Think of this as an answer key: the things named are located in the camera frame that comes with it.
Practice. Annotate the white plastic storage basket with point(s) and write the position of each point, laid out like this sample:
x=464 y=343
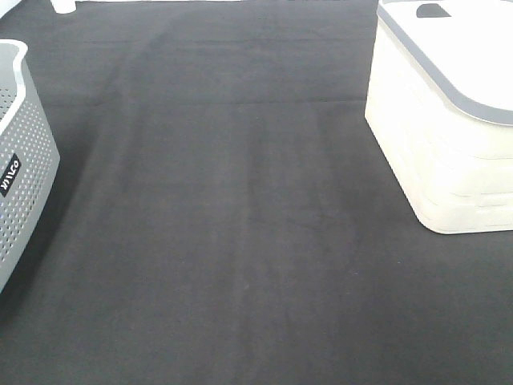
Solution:
x=439 y=104

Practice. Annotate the black table cloth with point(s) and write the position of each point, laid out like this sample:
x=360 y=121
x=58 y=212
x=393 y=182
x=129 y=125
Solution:
x=222 y=213

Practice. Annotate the white cylinder object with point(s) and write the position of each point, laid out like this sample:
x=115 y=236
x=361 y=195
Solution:
x=64 y=6

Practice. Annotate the grey perforated laundry basket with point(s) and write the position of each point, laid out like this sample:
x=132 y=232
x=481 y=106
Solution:
x=29 y=155

